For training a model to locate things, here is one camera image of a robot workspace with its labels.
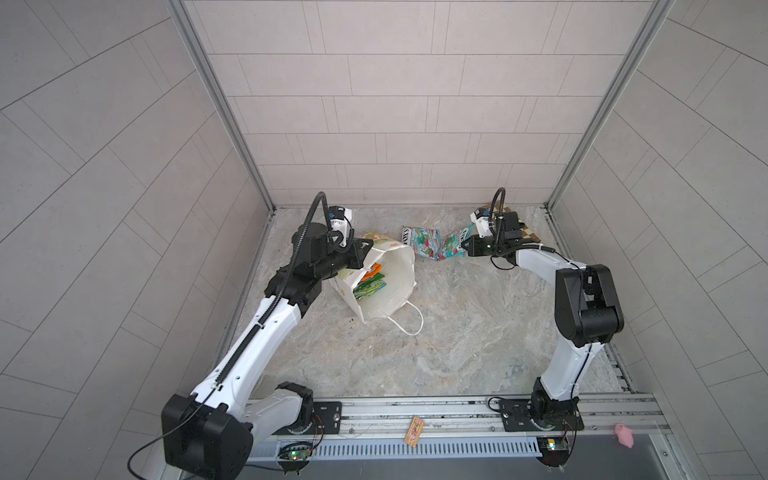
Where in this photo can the white paper shopping bag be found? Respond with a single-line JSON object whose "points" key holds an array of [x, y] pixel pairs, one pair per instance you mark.
{"points": [[398, 267]]}

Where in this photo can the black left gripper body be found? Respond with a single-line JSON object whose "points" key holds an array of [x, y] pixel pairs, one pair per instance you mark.
{"points": [[336, 260]]}

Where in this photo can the dark green candy bag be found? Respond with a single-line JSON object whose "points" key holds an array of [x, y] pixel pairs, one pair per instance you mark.
{"points": [[369, 288]]}

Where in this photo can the right electronics board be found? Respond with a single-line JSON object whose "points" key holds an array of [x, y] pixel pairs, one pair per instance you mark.
{"points": [[555, 451]]}

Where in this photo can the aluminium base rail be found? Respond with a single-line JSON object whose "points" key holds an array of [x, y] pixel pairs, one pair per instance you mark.
{"points": [[358, 418]]}

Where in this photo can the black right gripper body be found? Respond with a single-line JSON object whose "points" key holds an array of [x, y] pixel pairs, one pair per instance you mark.
{"points": [[487, 246]]}

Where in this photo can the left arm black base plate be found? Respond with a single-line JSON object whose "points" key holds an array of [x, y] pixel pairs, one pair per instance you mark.
{"points": [[325, 416]]}

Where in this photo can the grey metal corner profile left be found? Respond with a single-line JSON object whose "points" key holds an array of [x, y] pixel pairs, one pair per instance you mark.
{"points": [[199, 57]]}

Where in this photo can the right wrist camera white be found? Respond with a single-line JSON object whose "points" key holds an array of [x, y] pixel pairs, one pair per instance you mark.
{"points": [[481, 220]]}

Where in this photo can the teal Fox's candy bag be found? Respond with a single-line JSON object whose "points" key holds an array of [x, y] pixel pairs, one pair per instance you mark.
{"points": [[452, 245]]}

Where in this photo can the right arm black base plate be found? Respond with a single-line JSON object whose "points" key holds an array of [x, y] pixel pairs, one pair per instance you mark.
{"points": [[530, 415]]}

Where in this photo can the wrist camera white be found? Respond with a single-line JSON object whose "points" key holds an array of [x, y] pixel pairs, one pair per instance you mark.
{"points": [[340, 220], [481, 220]]}

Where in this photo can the electronics board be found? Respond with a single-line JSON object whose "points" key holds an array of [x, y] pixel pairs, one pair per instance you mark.
{"points": [[555, 451], [296, 452]]}

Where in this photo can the left electronics board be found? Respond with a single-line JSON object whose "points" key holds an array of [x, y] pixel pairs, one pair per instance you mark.
{"points": [[296, 452]]}

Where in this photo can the pink toy on rail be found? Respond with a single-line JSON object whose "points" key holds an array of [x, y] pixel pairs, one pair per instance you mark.
{"points": [[624, 434]]}

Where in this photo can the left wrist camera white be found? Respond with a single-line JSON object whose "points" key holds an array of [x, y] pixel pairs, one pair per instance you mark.
{"points": [[340, 220]]}

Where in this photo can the teal pink blossom candy bag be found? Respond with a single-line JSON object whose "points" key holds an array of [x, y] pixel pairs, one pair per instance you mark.
{"points": [[425, 242]]}

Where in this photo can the grey metal corner profile right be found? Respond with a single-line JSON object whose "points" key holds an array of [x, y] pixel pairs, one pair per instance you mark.
{"points": [[648, 29]]}

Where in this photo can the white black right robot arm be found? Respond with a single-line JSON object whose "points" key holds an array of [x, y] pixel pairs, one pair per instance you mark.
{"points": [[587, 310]]}

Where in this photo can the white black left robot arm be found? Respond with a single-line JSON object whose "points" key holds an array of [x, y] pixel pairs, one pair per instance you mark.
{"points": [[209, 432]]}

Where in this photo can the small wooden tag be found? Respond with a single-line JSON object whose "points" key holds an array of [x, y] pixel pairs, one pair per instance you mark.
{"points": [[414, 432]]}

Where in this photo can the grey metal corner profile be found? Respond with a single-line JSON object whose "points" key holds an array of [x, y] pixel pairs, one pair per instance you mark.
{"points": [[199, 57], [648, 29]]}

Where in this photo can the orange Fox's candy bag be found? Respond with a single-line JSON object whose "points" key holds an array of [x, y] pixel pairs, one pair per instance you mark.
{"points": [[373, 274]]}

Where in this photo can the wooden chessboard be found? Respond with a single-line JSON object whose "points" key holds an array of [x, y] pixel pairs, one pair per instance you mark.
{"points": [[514, 229]]}

